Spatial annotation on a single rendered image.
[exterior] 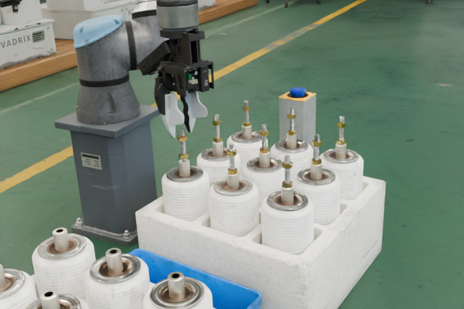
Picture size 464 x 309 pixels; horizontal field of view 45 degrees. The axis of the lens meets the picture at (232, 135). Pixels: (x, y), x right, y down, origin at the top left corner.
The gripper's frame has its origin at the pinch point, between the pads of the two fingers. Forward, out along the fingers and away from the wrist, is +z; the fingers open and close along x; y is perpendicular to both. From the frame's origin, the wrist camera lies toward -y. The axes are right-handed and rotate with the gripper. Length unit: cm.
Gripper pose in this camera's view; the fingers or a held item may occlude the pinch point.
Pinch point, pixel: (179, 127)
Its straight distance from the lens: 112.4
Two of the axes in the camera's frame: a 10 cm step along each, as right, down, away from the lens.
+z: 0.4, 9.3, 3.6
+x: 7.3, -2.7, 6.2
